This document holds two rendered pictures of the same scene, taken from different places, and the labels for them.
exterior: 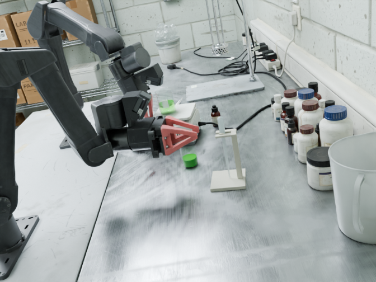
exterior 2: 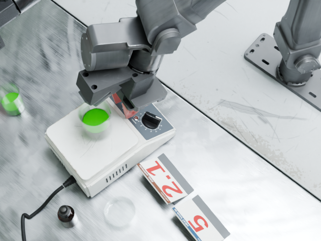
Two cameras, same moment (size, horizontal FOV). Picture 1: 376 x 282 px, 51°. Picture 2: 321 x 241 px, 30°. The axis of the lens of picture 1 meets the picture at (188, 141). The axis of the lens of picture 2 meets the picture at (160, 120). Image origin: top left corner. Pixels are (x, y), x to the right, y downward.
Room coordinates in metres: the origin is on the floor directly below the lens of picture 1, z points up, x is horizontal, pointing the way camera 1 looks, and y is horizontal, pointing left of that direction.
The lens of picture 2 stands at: (1.44, -0.22, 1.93)
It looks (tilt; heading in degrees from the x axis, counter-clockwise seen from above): 66 degrees down; 128
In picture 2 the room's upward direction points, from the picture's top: 1 degrees counter-clockwise
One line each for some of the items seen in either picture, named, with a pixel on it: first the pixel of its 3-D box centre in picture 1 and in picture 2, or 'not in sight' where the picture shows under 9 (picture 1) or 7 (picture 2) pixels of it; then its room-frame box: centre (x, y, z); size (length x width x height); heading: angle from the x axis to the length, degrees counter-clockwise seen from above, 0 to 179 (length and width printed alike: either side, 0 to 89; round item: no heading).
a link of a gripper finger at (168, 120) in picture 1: (178, 133); not in sight; (0.82, 0.02, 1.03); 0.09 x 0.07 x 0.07; 78
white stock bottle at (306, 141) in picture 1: (307, 143); not in sight; (0.82, -0.28, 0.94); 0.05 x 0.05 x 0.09
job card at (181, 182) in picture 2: not in sight; (165, 177); (1.23, 0.06, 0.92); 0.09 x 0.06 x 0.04; 164
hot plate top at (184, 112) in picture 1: (173, 112); (92, 136); (1.10, 0.02, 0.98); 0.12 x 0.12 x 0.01; 76
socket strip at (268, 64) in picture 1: (264, 55); not in sight; (1.80, -0.43, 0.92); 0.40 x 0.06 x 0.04; 177
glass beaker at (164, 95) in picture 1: (165, 100); (97, 120); (1.11, 0.04, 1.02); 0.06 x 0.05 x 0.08; 23
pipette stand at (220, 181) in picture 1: (224, 157); not in sight; (0.79, -0.07, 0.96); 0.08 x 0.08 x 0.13; 78
